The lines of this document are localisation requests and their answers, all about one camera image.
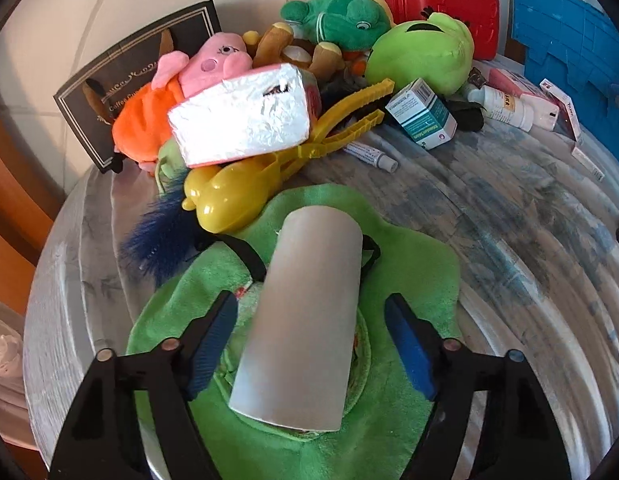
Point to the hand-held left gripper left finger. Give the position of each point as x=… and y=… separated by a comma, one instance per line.
x=209, y=350

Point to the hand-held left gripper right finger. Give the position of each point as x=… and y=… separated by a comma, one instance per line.
x=409, y=355

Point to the cardboard tube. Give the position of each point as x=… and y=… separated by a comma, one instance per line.
x=299, y=320

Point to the grey marbled desktop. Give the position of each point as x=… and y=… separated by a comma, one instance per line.
x=514, y=260

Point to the green plush cloth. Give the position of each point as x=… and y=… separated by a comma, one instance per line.
x=419, y=280

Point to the blue fuzzy toy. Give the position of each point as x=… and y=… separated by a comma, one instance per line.
x=154, y=240

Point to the yellow plastic clip tongs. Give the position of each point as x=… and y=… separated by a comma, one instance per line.
x=229, y=195

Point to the white ointment tube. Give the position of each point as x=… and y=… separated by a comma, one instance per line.
x=372, y=155

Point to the white crumpled bag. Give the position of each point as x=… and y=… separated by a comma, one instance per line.
x=1, y=345

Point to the foil-ended pink carton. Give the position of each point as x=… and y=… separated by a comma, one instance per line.
x=239, y=120

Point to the pink pig plush orange dress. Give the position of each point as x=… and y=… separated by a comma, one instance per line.
x=144, y=120

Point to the teal and white medicine box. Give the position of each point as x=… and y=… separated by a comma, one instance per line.
x=424, y=115

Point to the black cloth item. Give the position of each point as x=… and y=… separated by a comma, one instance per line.
x=469, y=115

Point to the small white and red box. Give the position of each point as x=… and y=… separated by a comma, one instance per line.
x=587, y=162

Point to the white plastic bottle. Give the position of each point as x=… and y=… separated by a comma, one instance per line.
x=499, y=105

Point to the pink box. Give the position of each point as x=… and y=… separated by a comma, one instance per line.
x=532, y=100

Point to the black framed sign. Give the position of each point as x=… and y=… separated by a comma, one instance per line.
x=134, y=67

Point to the white and red flat box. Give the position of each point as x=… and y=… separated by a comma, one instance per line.
x=564, y=105

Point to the light green round plush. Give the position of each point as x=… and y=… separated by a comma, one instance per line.
x=419, y=57

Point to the brown plush toy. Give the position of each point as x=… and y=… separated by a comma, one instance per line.
x=277, y=40

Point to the green turtle plush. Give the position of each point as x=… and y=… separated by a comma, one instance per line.
x=339, y=20

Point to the blue plastic crate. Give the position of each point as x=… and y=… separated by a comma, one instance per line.
x=564, y=35

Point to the wooden door frame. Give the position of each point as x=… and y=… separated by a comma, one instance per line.
x=14, y=200

